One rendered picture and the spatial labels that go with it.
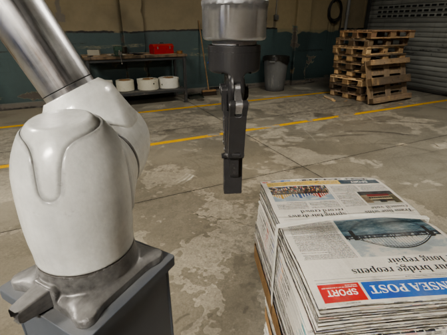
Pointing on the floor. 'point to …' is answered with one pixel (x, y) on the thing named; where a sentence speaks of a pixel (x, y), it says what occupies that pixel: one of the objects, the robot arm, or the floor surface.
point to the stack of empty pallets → (358, 85)
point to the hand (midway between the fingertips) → (232, 173)
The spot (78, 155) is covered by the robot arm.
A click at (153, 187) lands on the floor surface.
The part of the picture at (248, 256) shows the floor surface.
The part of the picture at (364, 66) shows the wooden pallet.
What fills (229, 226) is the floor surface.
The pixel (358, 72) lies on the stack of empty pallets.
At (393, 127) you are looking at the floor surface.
